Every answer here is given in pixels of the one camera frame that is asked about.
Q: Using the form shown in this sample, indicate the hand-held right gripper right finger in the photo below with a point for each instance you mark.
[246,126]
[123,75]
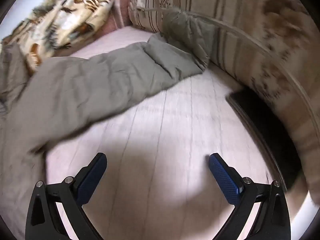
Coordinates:
[225,180]

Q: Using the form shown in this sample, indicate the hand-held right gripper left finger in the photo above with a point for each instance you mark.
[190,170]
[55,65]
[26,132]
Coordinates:
[87,185]

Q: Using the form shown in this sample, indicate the grey quilted jacket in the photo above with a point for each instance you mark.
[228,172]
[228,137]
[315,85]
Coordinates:
[75,85]

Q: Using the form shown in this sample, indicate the striped sofa cushion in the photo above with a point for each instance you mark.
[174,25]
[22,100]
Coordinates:
[250,30]

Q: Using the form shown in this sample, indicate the leaf print blanket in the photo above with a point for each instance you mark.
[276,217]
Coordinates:
[50,30]

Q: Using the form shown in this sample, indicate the pink sofa backrest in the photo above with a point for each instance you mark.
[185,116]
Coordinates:
[120,10]

